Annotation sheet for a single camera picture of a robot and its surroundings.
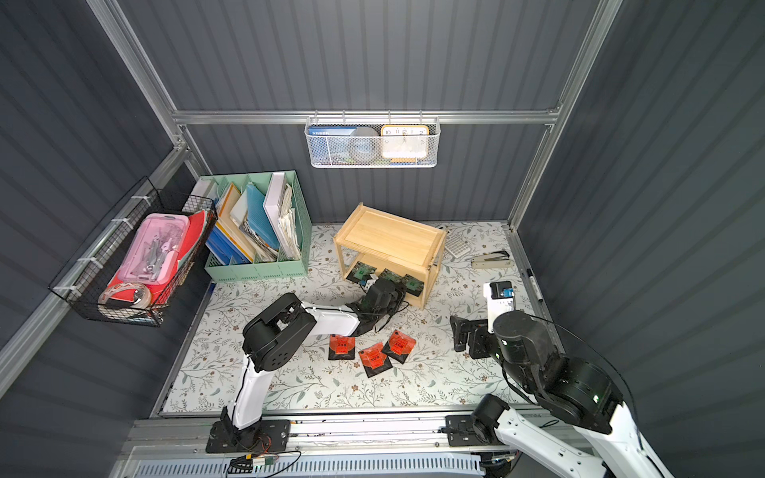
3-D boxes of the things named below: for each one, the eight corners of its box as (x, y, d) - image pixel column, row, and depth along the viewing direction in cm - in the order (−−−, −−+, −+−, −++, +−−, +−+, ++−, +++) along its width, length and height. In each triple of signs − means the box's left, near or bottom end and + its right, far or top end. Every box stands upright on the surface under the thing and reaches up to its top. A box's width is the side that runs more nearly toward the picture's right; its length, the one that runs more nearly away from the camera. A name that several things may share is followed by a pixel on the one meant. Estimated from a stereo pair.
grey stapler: (472, 268, 109) (473, 264, 108) (469, 255, 113) (470, 251, 111) (510, 268, 109) (512, 264, 107) (506, 255, 113) (508, 251, 111)
